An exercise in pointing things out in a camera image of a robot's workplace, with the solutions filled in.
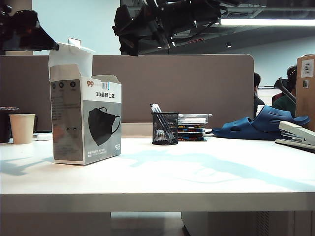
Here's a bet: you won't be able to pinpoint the brown cardboard box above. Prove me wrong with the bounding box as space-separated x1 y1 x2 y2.
295 55 315 132

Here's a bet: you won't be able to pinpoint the brown desk partition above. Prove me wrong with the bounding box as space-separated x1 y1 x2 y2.
0 54 255 132

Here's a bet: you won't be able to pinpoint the grey black chair headrest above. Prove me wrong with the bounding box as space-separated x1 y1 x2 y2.
274 77 297 104

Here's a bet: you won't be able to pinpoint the dark cup with foil lid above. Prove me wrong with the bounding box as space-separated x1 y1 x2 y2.
0 106 20 144

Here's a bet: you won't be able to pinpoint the blue rubber slipper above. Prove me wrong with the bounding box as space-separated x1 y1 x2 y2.
211 105 311 141

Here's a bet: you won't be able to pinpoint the silver wall sign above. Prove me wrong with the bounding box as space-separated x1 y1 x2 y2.
68 37 82 50

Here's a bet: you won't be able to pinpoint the small white plastic case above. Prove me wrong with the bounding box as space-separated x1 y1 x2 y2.
33 133 54 142

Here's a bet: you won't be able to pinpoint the black mesh pen holder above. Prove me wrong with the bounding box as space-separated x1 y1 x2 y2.
151 112 180 146

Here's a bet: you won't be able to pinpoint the person in green shirt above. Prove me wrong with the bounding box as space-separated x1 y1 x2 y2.
271 65 297 118

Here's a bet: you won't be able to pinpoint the white grey mask box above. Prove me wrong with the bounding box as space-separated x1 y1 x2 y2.
48 41 123 165

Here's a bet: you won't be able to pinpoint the long ceiling light strip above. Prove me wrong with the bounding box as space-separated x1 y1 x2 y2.
220 19 315 26

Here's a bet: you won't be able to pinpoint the dark-haired person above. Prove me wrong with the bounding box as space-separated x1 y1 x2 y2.
253 72 266 119

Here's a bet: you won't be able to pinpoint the white grey stapler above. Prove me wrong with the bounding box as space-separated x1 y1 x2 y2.
274 120 315 154

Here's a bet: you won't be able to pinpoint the black pen with white cap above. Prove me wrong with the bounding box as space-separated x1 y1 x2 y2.
149 104 170 139

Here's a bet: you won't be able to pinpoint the beige paper cup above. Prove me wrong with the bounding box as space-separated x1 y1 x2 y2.
8 114 36 145

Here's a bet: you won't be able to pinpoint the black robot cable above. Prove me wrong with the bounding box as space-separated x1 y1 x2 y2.
172 19 221 40

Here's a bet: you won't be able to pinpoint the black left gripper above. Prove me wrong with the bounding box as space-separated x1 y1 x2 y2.
0 9 61 52

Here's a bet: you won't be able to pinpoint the clear plastic tray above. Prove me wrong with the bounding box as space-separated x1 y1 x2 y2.
177 113 213 125

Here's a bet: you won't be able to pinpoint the white pens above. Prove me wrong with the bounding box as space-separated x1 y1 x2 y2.
153 103 174 140

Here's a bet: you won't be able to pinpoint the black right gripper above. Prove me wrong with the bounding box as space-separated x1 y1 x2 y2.
134 0 197 49

